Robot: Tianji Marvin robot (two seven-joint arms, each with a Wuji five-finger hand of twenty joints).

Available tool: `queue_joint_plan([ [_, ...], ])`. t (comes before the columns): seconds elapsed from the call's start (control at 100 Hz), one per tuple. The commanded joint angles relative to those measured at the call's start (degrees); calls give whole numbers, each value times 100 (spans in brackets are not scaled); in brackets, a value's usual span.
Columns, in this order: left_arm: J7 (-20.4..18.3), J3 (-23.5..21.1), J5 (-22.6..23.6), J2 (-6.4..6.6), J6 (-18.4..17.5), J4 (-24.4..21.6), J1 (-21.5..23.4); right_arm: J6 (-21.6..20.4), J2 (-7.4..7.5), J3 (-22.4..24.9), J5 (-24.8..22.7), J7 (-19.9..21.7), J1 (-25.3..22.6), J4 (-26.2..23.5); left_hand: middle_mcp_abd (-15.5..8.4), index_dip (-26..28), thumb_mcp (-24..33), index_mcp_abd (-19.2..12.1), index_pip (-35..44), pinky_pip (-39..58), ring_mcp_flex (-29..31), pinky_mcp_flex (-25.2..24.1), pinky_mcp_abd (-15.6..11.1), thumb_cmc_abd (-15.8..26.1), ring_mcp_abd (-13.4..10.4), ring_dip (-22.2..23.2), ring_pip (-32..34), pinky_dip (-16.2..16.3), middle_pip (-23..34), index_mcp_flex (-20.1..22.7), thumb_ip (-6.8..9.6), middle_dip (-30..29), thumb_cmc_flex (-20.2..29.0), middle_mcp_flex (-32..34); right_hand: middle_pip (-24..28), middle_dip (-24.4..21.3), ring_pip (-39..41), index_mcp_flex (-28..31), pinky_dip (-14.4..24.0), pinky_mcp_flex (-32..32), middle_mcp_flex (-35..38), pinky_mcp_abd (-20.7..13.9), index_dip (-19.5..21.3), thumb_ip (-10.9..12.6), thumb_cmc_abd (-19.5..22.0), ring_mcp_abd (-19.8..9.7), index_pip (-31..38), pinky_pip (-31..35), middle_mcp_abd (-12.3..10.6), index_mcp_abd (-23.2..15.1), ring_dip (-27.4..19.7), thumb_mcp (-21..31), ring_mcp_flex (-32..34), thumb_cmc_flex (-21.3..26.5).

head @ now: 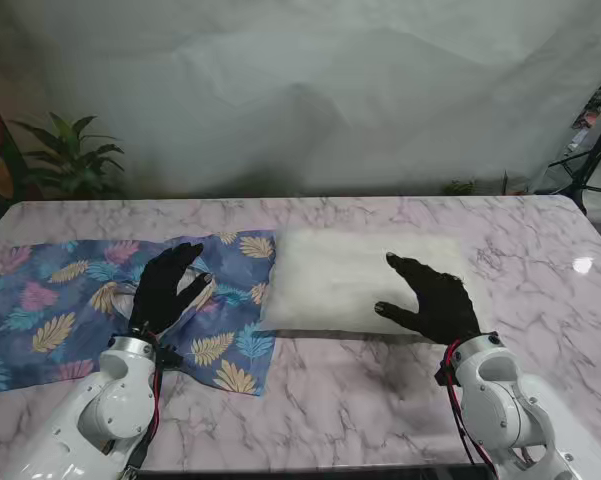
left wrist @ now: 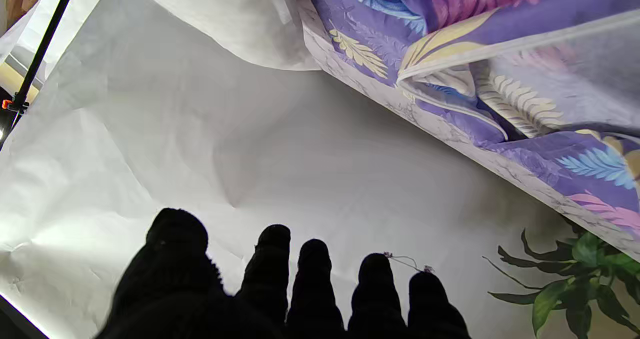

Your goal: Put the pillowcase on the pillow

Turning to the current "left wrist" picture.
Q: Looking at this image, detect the large green leafy plant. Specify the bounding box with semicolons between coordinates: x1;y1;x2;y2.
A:
482;219;640;339

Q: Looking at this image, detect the purple floral pillowcase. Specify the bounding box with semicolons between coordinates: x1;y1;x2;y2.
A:
300;0;640;240

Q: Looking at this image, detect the black tripod stand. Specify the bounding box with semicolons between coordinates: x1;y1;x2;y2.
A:
0;0;81;150

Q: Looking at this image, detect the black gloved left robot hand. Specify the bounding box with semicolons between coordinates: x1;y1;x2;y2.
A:
95;208;472;339

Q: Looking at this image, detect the white backdrop sheet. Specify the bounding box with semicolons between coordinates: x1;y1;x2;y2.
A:
0;0;640;339

